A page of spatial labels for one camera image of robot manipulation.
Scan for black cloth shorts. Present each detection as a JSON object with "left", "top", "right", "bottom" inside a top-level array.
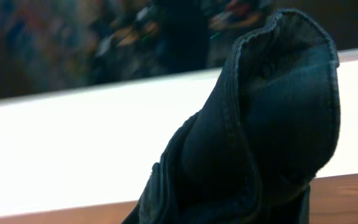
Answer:
[{"left": 125, "top": 9, "right": 341, "bottom": 224}]

